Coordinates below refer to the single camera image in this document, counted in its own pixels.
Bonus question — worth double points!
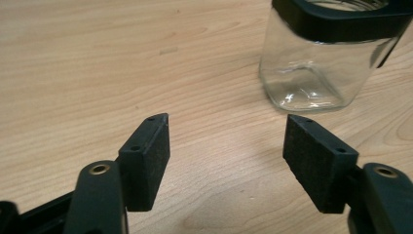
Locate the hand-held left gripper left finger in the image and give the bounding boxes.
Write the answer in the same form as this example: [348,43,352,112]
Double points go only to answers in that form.
[116,112,171,213]

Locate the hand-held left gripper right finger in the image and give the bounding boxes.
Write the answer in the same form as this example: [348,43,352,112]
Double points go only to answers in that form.
[282,113,359,215]

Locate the clear glass jar black collar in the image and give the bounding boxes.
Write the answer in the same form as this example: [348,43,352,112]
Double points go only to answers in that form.
[258,0,413,113]

